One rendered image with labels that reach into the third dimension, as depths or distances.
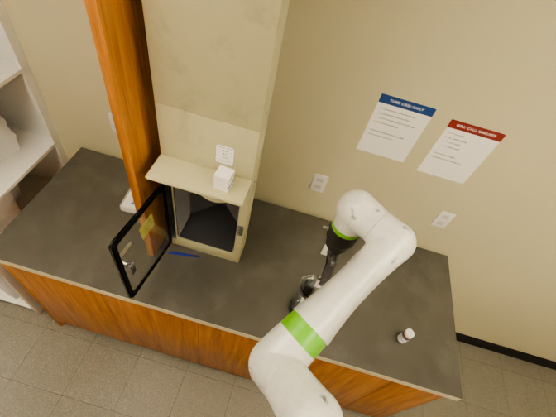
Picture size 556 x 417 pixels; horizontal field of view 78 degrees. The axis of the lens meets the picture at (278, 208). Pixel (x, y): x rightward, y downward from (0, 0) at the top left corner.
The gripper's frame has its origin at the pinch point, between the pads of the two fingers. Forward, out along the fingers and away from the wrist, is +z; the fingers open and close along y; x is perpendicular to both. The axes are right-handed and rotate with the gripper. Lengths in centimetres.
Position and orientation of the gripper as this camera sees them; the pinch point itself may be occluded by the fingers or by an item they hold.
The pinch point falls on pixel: (322, 268)
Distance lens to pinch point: 124.1
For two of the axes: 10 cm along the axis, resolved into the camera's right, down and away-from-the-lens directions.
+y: -2.3, 7.4, -6.3
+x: 9.6, 2.9, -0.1
